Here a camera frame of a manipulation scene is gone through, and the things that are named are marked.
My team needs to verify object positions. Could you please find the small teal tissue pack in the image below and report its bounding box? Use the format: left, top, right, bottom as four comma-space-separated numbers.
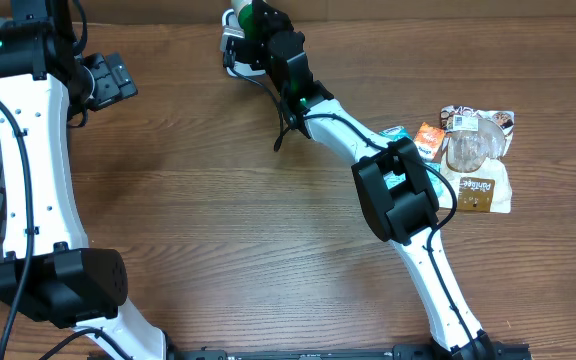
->
379, 126, 411, 142

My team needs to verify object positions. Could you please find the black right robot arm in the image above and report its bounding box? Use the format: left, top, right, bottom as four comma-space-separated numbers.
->
221, 0, 496, 359

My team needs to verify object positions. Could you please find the teal wet wipes pack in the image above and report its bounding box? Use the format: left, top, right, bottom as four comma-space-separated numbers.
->
384, 162, 445, 198

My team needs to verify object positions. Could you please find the orange tissue pack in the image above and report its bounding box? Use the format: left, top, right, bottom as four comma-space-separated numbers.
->
413, 122, 446, 163

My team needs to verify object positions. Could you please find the white barcode scanner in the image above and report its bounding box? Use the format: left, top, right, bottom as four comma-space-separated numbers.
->
220, 8, 265, 77

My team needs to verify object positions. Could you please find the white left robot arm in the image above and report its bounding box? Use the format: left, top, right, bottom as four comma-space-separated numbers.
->
0, 0, 173, 359

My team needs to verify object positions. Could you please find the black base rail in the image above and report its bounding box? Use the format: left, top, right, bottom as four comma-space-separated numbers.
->
169, 342, 533, 360

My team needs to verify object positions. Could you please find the green lid jar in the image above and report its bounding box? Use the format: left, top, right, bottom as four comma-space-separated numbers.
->
231, 0, 269, 41

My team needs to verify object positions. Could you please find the brown bread snack bag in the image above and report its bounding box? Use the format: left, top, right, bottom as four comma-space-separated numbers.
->
440, 105, 515, 214

